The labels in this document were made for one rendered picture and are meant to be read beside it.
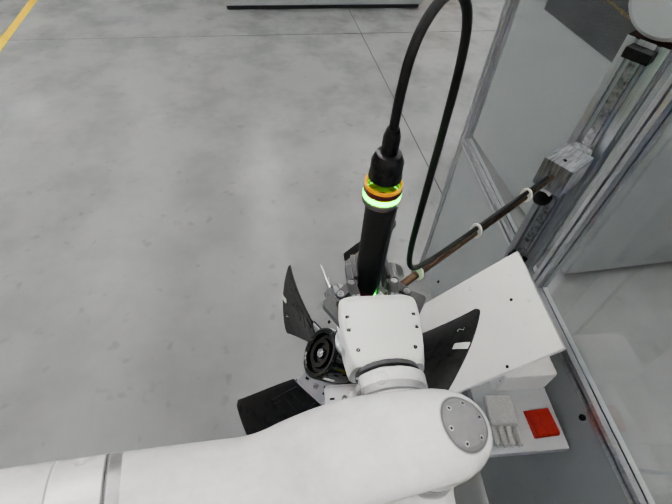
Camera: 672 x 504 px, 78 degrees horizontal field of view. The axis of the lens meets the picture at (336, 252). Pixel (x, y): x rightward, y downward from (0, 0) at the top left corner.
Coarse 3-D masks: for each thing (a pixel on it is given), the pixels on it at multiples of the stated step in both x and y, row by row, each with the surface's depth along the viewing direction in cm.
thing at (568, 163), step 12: (564, 144) 95; (576, 144) 94; (552, 156) 92; (564, 156) 92; (576, 156) 92; (588, 156) 93; (540, 168) 94; (552, 168) 92; (564, 168) 89; (576, 168) 90; (564, 180) 91; (576, 180) 94; (552, 192) 94; (564, 192) 94
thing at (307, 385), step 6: (300, 378) 103; (300, 384) 103; (306, 384) 103; (312, 384) 103; (318, 384) 102; (324, 384) 102; (330, 384) 101; (306, 390) 103; (312, 390) 103; (318, 390) 103; (312, 396) 103; (318, 396) 103; (318, 402) 103; (324, 402) 103
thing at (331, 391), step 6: (342, 384) 96; (348, 384) 96; (354, 384) 96; (324, 390) 95; (330, 390) 95; (336, 390) 95; (342, 390) 95; (348, 390) 95; (324, 396) 94; (330, 396) 94; (336, 396) 94; (348, 396) 94; (330, 402) 93
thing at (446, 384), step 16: (464, 320) 83; (432, 336) 84; (448, 336) 80; (464, 336) 77; (432, 352) 78; (448, 352) 76; (464, 352) 74; (432, 368) 74; (448, 368) 72; (432, 384) 72; (448, 384) 70
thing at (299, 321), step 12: (288, 276) 122; (288, 288) 122; (288, 300) 123; (300, 300) 113; (288, 312) 125; (300, 312) 114; (288, 324) 128; (300, 324) 118; (312, 324) 108; (300, 336) 123
